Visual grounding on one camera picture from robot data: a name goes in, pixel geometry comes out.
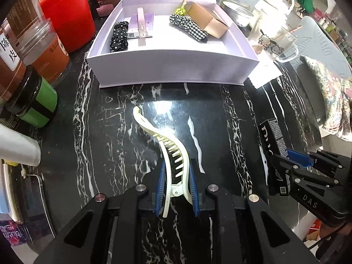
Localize lilac gift box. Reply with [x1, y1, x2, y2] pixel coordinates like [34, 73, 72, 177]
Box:
[86, 0, 260, 89]

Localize white paper napkin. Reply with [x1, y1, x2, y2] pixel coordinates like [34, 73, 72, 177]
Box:
[245, 58, 284, 89]

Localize shelf of small bottles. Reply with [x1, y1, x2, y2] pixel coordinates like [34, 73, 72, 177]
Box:
[313, 8, 347, 47]

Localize small gold box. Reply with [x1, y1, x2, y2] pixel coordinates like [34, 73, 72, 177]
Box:
[187, 2, 229, 38]

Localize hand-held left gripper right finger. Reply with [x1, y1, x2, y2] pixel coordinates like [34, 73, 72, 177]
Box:
[189, 158, 317, 264]

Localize rose gold straw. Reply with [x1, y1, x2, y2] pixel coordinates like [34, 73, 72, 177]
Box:
[271, 25, 303, 40]

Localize green jar with black lid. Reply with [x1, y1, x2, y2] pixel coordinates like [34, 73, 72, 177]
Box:
[5, 65, 58, 128]

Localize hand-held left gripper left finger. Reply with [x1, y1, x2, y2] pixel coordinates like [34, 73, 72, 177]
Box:
[34, 158, 166, 264]

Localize pink bar hair clip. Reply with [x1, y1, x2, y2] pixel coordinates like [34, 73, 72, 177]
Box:
[137, 8, 148, 48]

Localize glass mug with cartoon print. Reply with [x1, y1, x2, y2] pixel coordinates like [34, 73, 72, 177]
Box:
[249, 8, 300, 63]

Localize yellow lollipop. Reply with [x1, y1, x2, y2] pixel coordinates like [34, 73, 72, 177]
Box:
[175, 0, 189, 16]

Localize cream hair claw clip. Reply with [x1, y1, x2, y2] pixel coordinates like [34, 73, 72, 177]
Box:
[133, 106, 193, 218]

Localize small purple box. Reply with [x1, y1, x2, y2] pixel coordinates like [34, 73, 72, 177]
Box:
[123, 13, 155, 39]

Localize metal bowl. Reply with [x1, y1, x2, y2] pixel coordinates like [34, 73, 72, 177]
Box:
[222, 1, 254, 27]

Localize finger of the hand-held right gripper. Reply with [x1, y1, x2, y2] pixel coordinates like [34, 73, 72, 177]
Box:
[270, 153, 303, 182]
[287, 148, 347, 184]

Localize black polka dot scrunchie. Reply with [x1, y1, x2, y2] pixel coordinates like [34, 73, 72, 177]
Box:
[109, 21, 130, 52]

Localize cluster of clear plastic jars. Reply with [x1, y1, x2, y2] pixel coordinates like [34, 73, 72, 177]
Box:
[0, 0, 72, 102]

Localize black printed box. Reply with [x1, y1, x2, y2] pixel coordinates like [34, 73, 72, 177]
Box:
[259, 118, 292, 196]

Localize purple packet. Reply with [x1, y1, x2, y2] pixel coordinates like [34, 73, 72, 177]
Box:
[0, 220, 29, 246]

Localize red canister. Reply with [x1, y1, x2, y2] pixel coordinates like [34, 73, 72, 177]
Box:
[39, 0, 96, 54]

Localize floral cloth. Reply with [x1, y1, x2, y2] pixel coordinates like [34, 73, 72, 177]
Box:
[301, 55, 352, 141]

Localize small pink box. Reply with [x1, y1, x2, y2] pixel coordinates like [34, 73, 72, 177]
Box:
[96, 5, 114, 17]

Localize black white gingham scrunchie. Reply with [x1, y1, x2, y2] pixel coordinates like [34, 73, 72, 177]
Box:
[169, 15, 209, 43]

